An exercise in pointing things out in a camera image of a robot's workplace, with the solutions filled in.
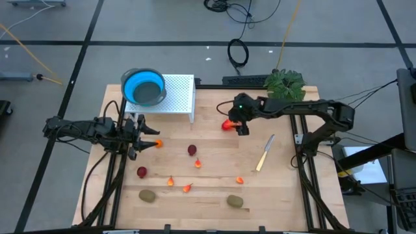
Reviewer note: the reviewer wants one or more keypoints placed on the brown green toy kiwi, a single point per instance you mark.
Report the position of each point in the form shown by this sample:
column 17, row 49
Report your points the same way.
column 147, row 196
column 235, row 201

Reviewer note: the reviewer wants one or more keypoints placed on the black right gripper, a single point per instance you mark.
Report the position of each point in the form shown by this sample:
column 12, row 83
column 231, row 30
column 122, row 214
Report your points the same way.
column 248, row 104

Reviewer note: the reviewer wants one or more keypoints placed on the black computer keyboard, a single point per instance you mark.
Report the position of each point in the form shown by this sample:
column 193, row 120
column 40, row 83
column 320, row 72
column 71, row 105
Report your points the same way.
column 406, row 208

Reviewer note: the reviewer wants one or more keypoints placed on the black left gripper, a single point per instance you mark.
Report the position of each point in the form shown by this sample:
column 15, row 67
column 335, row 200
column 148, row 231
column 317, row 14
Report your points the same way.
column 131, row 136

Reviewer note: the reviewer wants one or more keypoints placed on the black table edge clamp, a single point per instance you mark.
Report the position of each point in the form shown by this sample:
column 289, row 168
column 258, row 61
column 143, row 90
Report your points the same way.
column 261, row 229
column 167, row 228

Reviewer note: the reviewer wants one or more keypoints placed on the white board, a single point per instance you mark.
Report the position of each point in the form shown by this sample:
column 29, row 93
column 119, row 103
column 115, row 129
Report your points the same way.
column 367, row 169

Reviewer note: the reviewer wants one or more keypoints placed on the black aluminium table frame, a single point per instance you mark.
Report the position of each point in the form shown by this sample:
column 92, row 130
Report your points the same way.
column 211, row 87

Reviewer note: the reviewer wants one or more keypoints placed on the orange toy tangerine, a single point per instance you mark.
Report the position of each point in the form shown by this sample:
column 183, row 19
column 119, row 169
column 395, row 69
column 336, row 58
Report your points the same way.
column 159, row 143

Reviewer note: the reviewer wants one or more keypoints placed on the grey cart base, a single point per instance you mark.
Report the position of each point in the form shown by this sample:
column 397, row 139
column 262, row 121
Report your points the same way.
column 35, row 3
column 16, row 77

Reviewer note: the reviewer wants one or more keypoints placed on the white perforated metal shelf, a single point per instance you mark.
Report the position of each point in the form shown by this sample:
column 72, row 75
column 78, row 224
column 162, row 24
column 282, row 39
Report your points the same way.
column 178, row 94

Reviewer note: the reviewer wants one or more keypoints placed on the black ribbed bar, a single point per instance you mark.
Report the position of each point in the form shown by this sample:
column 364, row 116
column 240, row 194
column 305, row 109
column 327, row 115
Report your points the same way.
column 243, row 80

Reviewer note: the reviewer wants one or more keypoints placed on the grey desk monitor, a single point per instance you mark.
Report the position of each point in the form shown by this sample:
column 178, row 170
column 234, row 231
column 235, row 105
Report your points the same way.
column 406, row 107

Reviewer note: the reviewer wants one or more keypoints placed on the dark red toy fruit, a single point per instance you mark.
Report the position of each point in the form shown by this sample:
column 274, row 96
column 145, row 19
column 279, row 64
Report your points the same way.
column 141, row 172
column 192, row 150

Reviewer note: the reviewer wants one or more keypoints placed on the red orange toy mango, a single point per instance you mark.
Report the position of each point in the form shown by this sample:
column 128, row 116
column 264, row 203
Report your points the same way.
column 227, row 125

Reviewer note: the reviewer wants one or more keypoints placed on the blue grey collapsible bowl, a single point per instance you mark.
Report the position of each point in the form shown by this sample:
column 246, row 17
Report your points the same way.
column 144, row 92

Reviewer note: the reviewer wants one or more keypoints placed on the silver metal bracket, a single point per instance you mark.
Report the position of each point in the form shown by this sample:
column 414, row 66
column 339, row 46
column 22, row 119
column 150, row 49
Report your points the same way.
column 298, row 139

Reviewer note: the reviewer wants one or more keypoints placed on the orange yellow toy pear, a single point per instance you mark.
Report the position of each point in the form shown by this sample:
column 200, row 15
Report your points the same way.
column 198, row 163
column 240, row 180
column 186, row 188
column 170, row 182

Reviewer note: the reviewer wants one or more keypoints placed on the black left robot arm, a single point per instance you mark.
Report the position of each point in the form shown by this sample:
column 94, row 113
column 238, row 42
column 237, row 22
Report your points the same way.
column 81, row 130

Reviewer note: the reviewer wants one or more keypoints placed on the black floor object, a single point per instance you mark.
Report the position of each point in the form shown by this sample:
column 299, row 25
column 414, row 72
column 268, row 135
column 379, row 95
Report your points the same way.
column 4, row 107

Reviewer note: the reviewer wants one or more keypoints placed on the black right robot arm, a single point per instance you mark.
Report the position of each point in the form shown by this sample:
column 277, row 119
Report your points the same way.
column 308, row 105

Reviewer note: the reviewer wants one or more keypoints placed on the green plant in white pot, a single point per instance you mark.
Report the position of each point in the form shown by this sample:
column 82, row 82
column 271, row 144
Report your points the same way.
column 286, row 86

